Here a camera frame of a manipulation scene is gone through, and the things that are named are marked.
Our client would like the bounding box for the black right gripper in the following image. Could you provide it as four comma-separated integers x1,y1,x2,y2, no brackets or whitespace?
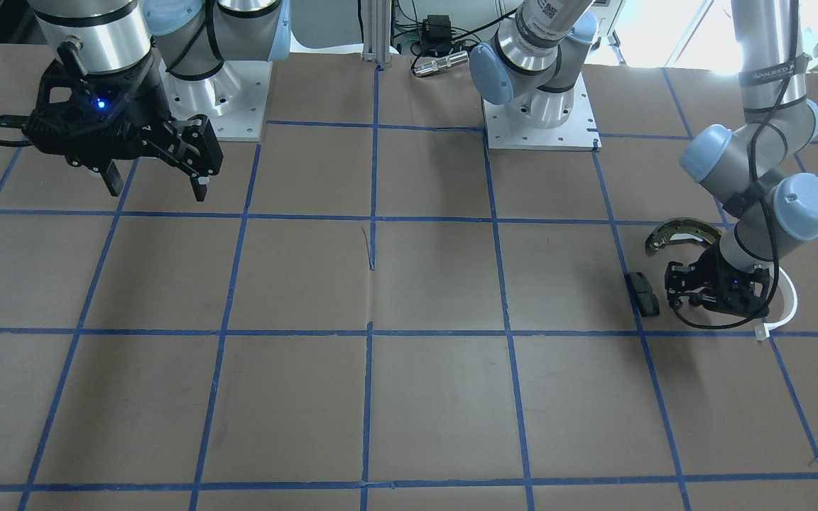
22,54,224,202

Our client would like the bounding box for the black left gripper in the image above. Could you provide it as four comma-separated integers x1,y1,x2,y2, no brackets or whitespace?
665,245,770,318

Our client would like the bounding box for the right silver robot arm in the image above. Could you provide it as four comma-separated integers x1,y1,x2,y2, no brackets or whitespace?
21,1,292,202

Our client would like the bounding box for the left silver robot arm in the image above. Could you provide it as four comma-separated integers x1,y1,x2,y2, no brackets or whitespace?
469,1,818,323

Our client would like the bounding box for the green brake shoe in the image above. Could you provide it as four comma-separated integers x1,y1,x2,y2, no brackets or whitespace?
645,216,723,256

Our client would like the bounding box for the grey brake pad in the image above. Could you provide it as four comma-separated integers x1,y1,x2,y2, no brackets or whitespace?
624,272,661,317

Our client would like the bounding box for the black power brick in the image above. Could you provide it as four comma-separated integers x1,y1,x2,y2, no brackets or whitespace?
421,14,452,42

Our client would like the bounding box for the silver cylinder connector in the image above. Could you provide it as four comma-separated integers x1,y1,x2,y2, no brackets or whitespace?
411,50,469,78

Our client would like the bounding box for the white curved plastic bracket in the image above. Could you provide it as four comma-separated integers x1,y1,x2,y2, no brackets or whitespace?
753,268,798,342

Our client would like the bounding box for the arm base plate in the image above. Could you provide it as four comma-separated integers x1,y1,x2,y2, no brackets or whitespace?
481,75,603,151
159,61,273,142

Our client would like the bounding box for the aluminium frame post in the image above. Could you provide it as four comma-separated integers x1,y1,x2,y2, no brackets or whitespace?
358,0,393,70

